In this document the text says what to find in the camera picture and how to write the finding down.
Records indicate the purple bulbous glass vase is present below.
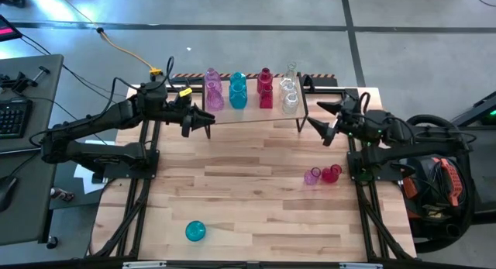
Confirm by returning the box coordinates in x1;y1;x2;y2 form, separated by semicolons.
303;167;322;187

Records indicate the black computer mouse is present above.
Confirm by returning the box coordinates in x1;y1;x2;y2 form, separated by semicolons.
0;175;19;212

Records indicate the teal round glass vase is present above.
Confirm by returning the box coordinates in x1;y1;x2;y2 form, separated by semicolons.
184;220;207;243

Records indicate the black monitor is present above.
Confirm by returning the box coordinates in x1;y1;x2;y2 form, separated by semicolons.
0;15;23;43

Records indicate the grey desk panel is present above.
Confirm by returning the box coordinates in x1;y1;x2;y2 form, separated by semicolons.
0;53;65;154
0;147;60;247

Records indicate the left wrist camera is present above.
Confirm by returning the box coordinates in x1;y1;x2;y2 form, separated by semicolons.
173;93;194;109

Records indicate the silver edge bracket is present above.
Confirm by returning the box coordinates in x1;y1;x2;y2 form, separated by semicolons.
122;260;167;269
339;262;384;269

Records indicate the black equipment with green light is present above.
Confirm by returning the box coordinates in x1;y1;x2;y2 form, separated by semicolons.
425;89;496;143

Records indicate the teal textured square vase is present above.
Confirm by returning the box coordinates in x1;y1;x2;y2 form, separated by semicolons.
228;81;249;110

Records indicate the teal glass bottle vase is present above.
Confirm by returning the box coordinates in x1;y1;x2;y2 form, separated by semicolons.
229;71;247;88

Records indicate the red glass bottle vase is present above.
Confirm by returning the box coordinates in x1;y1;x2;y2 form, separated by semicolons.
257;67;274;95

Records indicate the black aluminium table frame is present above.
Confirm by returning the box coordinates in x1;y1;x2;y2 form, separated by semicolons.
88;84;418;262

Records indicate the purple glass cone vase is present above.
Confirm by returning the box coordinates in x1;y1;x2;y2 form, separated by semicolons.
205;81;226;112

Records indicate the wooden shelf with black frame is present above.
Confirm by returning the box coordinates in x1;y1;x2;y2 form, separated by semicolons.
201;77;310;140

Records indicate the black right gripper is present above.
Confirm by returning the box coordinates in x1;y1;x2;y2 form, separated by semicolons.
307;96;383;147

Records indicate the black floor cable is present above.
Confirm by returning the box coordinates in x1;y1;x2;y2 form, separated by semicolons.
19;33;127;109

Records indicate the black mat with hazard stripe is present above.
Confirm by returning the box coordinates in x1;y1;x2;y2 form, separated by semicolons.
170;72;338;87

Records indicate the purple ribbed jar vase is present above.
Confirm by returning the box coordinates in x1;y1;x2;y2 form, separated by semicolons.
204;67;222;92

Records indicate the orange floor cable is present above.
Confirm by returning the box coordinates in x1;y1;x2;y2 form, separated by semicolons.
61;0;154;72

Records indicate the small clear glass vase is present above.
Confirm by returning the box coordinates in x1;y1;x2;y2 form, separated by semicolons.
281;92;301;116

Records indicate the red flared square vase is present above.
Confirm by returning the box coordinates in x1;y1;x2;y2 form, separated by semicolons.
258;84;274;109

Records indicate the white paper sheet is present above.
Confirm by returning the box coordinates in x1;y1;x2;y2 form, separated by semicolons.
72;139;117;195

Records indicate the red bulbous glass vase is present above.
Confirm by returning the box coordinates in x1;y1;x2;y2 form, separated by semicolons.
321;164;343;185

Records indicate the black and orange machine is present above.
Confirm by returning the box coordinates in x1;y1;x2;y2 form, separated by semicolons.
401;152;466;239

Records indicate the thick black hose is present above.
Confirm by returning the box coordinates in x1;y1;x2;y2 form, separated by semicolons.
401;113;474;254

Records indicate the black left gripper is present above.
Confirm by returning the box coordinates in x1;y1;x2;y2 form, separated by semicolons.
162;102;216;138

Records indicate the black keyboard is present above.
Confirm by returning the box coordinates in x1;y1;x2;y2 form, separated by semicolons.
0;98;33;140

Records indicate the black clamp mount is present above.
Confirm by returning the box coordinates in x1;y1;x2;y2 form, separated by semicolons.
0;65;51;95

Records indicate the small dark bottle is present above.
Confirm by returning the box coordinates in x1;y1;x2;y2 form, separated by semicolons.
49;186;75;203

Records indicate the clear glass cone vase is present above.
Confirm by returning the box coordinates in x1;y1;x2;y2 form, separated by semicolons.
284;60;299;82

